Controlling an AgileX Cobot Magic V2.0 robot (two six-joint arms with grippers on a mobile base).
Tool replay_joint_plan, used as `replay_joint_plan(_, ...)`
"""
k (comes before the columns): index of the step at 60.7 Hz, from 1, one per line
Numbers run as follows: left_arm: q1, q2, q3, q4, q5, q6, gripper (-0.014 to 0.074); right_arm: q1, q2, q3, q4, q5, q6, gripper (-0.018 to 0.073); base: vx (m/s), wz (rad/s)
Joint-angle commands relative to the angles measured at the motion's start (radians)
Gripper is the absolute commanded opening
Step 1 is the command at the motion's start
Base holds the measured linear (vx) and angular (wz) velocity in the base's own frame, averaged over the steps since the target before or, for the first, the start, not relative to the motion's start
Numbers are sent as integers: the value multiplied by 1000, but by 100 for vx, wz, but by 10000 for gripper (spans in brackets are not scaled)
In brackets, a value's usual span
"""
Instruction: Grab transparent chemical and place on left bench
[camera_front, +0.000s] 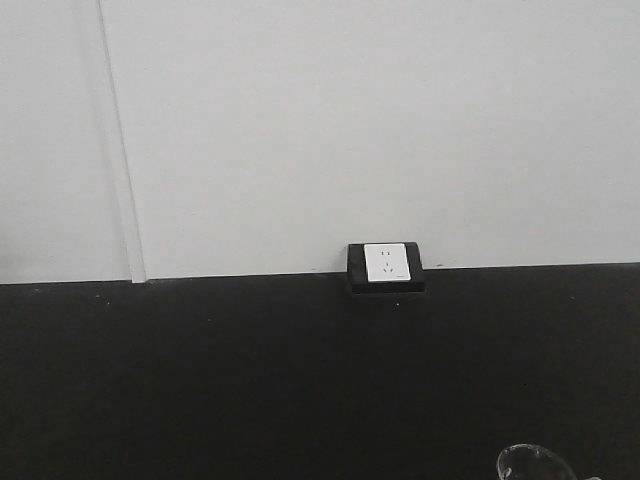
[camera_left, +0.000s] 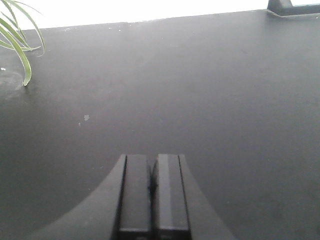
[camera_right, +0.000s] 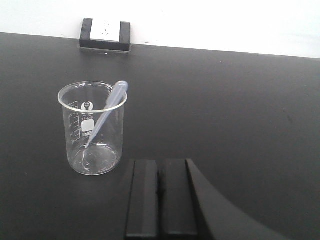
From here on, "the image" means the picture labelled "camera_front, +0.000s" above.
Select clear glass beaker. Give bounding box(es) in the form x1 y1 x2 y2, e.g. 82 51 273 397
496 444 577 480

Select black white wall socket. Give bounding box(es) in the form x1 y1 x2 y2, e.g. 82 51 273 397
346 242 426 295

